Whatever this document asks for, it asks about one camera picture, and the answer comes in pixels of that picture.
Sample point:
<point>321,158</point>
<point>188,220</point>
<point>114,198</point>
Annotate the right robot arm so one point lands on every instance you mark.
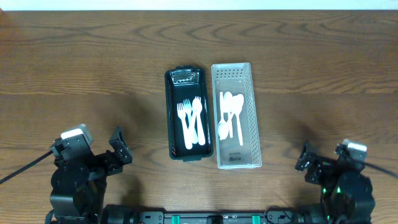
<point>346,195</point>

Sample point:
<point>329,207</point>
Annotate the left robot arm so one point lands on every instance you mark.
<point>79,183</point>

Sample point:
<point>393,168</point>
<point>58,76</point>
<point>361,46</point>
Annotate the black plastic basket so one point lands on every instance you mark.
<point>185,82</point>

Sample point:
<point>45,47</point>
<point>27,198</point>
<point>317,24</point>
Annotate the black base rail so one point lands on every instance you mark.
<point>120,214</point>

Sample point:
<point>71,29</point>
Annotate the white utensil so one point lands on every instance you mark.
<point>197,108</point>

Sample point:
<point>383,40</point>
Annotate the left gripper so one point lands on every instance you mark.
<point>101,158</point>

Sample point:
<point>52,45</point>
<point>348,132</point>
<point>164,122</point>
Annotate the clear plastic basket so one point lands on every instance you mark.
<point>237,134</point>

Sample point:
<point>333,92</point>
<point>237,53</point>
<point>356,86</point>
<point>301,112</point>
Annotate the white spoon diagonal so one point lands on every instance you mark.
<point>227,107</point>

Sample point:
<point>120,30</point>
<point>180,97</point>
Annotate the mint green plastic fork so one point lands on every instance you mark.
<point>191,130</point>

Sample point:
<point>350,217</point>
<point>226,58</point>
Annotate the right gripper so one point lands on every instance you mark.
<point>319,168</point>

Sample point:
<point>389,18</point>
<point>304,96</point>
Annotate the small white spoon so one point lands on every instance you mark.
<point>203,123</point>

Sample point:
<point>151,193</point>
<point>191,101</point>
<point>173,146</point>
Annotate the white plastic fork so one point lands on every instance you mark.
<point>186,135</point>

